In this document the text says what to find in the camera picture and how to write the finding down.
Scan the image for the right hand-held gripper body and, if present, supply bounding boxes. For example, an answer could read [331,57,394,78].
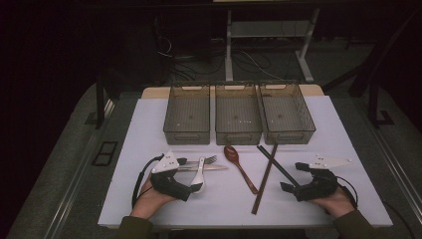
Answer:
[293,153,353,203]

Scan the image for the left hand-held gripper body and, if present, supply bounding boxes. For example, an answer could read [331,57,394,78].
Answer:
[148,150,193,203]

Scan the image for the white ceramic spoon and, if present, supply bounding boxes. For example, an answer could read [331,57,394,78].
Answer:
[189,155,207,194]

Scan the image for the brown chopstick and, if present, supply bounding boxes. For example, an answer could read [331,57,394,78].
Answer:
[251,143,279,215]

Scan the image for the metal fork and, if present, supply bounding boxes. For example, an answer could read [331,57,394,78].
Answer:
[185,154,218,166]

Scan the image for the metal table knife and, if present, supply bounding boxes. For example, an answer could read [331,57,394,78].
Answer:
[177,163,229,172]

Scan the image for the smoky clear plastic bin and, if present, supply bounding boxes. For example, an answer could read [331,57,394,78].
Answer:
[162,83,212,146]
[258,81,317,146]
[214,83,264,146]

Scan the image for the red-brown wooden spoon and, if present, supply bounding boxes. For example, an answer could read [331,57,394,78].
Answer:
[223,144,260,195]

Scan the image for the person's right hand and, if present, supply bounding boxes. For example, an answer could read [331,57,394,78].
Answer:
[308,185,356,219]

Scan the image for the person's left hand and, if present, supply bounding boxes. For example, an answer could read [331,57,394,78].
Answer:
[128,180,177,221]

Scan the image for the white table sheet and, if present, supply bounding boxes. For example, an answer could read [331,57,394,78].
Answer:
[98,95,394,230]

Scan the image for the black metal stand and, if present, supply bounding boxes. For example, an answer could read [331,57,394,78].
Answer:
[367,79,396,128]
[95,71,115,130]

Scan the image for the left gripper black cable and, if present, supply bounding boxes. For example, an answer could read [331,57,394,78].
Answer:
[131,153,166,209]

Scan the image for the metal floor rail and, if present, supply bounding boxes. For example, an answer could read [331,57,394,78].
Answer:
[357,109,422,215]
[43,99,117,239]

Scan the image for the black floor cable bundle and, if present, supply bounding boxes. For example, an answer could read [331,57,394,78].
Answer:
[153,16,230,83]

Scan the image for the white floor cable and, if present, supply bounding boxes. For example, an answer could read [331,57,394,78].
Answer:
[238,49,287,82]

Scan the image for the white metal stand frame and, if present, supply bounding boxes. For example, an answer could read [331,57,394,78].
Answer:
[224,8,321,84]

